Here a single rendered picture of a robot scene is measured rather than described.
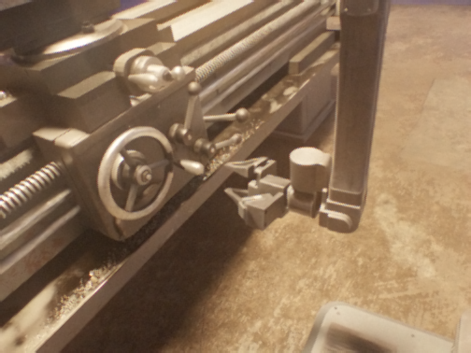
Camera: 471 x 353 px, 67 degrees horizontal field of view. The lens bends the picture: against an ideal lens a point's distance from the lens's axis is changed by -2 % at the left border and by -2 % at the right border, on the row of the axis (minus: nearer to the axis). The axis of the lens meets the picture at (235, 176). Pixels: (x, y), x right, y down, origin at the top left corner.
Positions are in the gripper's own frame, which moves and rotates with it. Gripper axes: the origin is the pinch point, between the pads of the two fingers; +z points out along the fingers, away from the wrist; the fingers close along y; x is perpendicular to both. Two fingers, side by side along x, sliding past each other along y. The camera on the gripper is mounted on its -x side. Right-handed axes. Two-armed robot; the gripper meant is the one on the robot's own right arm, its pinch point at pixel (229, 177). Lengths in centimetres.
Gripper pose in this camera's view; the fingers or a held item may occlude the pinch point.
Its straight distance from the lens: 75.5
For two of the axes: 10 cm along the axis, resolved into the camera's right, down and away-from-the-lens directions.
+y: -0.1, 9.1, 4.2
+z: -8.3, -2.4, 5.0
